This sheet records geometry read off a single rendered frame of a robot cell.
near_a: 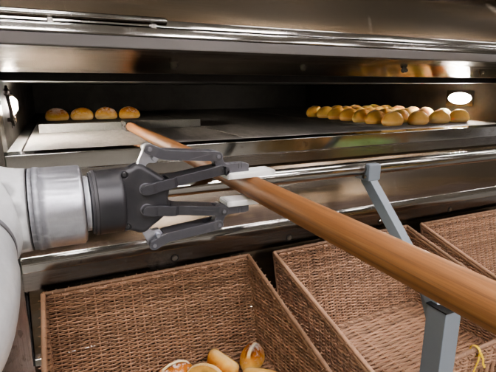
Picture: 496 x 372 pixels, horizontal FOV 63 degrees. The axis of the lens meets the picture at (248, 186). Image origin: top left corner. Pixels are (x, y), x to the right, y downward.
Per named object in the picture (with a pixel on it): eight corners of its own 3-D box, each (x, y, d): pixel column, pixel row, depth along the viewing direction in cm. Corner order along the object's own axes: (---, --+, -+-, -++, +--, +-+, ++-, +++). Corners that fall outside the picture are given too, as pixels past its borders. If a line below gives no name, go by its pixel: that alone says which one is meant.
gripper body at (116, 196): (81, 161, 49) (158, 156, 52) (88, 228, 51) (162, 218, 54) (86, 173, 42) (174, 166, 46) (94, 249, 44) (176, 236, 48)
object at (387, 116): (302, 116, 205) (302, 105, 204) (376, 114, 225) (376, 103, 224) (390, 127, 152) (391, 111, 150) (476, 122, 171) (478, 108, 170)
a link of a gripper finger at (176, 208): (143, 204, 47) (142, 216, 47) (231, 208, 52) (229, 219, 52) (137, 196, 51) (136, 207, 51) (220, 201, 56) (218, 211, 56)
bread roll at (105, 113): (96, 119, 185) (94, 107, 183) (94, 118, 191) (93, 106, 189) (118, 119, 189) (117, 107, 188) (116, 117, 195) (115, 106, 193)
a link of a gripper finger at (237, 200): (227, 201, 52) (227, 207, 53) (274, 196, 55) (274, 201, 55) (219, 196, 55) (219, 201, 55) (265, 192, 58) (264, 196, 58)
